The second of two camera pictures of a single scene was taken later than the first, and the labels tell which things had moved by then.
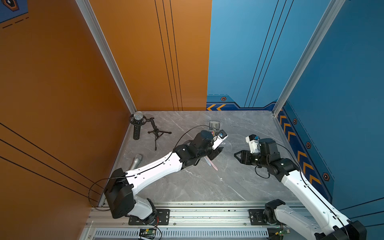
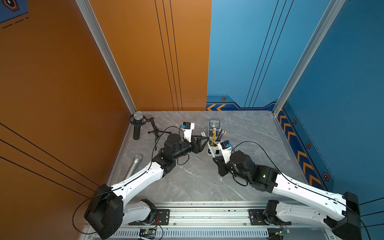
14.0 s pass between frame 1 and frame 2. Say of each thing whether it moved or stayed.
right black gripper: moved
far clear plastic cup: stayed
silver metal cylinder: stayed
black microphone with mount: stayed
